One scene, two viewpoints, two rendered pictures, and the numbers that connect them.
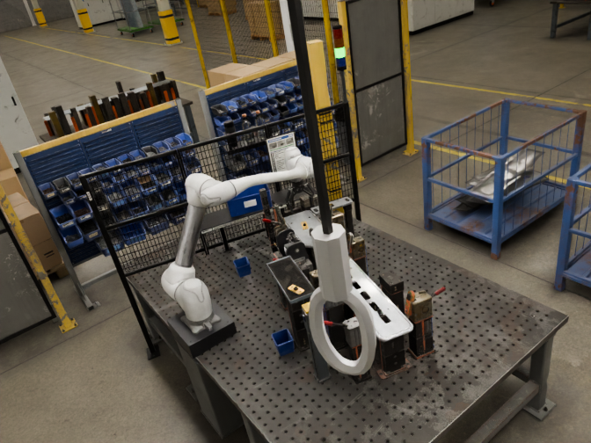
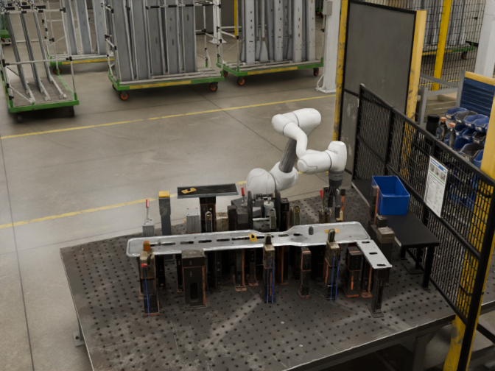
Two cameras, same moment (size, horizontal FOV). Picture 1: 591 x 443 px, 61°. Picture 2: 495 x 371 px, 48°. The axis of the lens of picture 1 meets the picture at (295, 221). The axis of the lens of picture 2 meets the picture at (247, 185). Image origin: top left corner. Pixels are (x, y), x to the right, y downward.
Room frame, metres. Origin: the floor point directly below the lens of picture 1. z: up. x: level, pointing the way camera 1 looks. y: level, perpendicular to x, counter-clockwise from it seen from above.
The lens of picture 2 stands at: (2.73, -2.93, 2.57)
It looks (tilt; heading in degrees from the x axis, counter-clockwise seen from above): 24 degrees down; 97
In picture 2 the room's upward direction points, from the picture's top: straight up
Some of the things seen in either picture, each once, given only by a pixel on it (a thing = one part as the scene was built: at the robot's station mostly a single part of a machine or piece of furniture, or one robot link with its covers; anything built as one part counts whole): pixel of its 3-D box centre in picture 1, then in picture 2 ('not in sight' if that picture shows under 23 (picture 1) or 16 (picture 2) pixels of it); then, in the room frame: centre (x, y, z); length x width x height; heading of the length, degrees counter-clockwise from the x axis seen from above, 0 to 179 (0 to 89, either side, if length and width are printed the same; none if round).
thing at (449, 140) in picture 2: (259, 124); (449, 140); (3.47, 0.12, 1.53); 0.06 x 0.06 x 0.20
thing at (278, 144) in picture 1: (282, 154); (436, 186); (3.41, 0.00, 1.30); 0.23 x 0.02 x 0.31; 106
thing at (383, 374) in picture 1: (392, 348); (143, 269); (1.80, -0.35, 0.84); 0.18 x 0.06 x 0.29; 106
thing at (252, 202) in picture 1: (248, 199); (389, 194); (3.20, 0.30, 1.09); 0.30 x 0.17 x 0.13; 98
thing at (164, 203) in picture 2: (316, 344); (166, 227); (1.84, 0.01, 0.92); 0.08 x 0.08 x 0.44; 16
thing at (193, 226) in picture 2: (334, 315); (194, 241); (2.04, -0.11, 0.90); 0.13 x 0.10 x 0.41; 106
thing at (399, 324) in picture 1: (337, 262); (249, 238); (2.39, -0.19, 1.00); 1.38 x 0.22 x 0.02; 16
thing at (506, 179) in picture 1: (500, 172); not in sight; (4.06, -1.93, 0.47); 1.20 x 0.80 x 0.95; 121
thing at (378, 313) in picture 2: (348, 219); (378, 289); (3.10, -0.38, 0.84); 0.11 x 0.06 x 0.29; 106
